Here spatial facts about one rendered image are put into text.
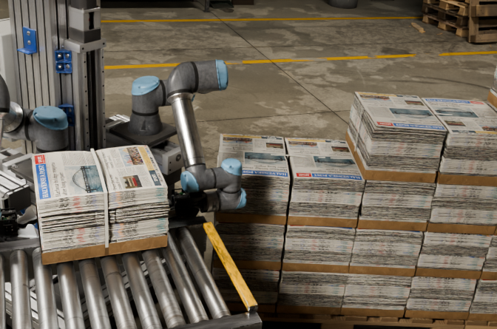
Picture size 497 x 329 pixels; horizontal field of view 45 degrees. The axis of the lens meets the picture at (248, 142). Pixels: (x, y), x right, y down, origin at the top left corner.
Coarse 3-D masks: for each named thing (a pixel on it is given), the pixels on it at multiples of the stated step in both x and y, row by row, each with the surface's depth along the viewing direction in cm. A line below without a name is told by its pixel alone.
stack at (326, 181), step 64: (256, 192) 235; (320, 192) 237; (384, 192) 237; (448, 192) 239; (256, 256) 248; (320, 256) 250; (384, 256) 251; (448, 256) 252; (320, 320) 265; (384, 320) 266; (448, 320) 268
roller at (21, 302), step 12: (24, 252) 182; (12, 264) 177; (24, 264) 177; (12, 276) 172; (24, 276) 172; (12, 288) 168; (24, 288) 167; (12, 300) 164; (24, 300) 163; (12, 312) 160; (24, 312) 158; (24, 324) 154
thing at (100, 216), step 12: (84, 156) 191; (96, 168) 185; (96, 180) 178; (108, 180) 178; (96, 192) 172; (108, 192) 173; (96, 204) 172; (108, 204) 174; (96, 216) 174; (108, 216) 176; (96, 228) 177; (108, 228) 178; (96, 240) 178
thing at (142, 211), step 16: (112, 160) 190; (128, 160) 190; (144, 160) 191; (112, 176) 181; (128, 176) 181; (144, 176) 182; (160, 176) 183; (128, 192) 174; (144, 192) 176; (160, 192) 179; (128, 208) 177; (144, 208) 179; (160, 208) 181; (128, 224) 180; (144, 224) 182; (160, 224) 184; (128, 240) 182
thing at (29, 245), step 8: (200, 216) 207; (168, 224) 201; (176, 224) 201; (184, 224) 202; (192, 224) 202; (200, 224) 203; (192, 232) 203; (200, 232) 204; (16, 240) 186; (24, 240) 186; (32, 240) 187; (176, 240) 202; (200, 240) 206; (0, 248) 182; (8, 248) 182; (16, 248) 182; (24, 248) 183; (32, 248) 184; (200, 248) 207; (8, 256) 182; (32, 256) 185; (120, 256) 197; (160, 256) 203; (8, 264) 183; (32, 264) 186; (96, 264) 195; (120, 264) 198; (8, 272) 184; (32, 272) 187; (56, 272) 191; (8, 280) 186
